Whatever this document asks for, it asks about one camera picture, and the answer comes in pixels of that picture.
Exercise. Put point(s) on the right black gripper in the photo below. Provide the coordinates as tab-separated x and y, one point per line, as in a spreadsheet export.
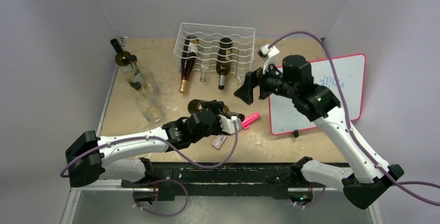
258	83

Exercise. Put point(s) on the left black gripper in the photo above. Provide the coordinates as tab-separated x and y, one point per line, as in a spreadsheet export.
217	109

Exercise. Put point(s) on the green bottle brown label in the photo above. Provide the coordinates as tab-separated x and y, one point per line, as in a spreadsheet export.
216	107

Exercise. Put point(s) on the clear bottle with black cap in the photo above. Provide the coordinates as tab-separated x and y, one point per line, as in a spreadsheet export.
147	104

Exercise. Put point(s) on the green bottle cream label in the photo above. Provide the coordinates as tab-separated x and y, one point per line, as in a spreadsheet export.
122	61

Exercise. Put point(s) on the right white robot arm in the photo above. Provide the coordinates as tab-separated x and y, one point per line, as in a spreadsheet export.
368	175

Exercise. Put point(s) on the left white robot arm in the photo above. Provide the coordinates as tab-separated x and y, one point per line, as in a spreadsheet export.
93	157

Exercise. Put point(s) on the clear bottle under rack right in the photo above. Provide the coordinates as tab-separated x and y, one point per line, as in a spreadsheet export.
240	78

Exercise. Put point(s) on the green bottle silver cap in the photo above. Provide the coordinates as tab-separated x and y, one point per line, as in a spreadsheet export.
223	65

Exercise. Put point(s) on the small clear empty bottle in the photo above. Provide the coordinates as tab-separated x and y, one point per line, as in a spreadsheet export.
204	68

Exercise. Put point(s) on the dark red gold-capped bottle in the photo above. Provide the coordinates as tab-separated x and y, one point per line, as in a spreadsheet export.
188	59

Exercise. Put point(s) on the small red white card box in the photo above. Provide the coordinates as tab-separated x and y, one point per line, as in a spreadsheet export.
218	141

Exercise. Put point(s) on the pink plastic clip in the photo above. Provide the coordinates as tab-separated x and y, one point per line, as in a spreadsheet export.
249	120

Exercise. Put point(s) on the pink-framed whiteboard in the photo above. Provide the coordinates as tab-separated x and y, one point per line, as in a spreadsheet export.
284	118

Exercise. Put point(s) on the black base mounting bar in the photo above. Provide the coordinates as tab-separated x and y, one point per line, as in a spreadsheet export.
166	180

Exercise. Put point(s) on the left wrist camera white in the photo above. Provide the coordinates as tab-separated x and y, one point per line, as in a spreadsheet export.
231	123

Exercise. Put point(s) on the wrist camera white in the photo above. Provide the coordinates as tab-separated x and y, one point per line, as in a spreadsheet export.
231	123
270	54

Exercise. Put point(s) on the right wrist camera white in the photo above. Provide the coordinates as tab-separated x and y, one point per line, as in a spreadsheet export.
270	54

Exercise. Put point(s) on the white wire wine rack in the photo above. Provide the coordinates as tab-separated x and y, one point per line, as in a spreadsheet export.
209	37

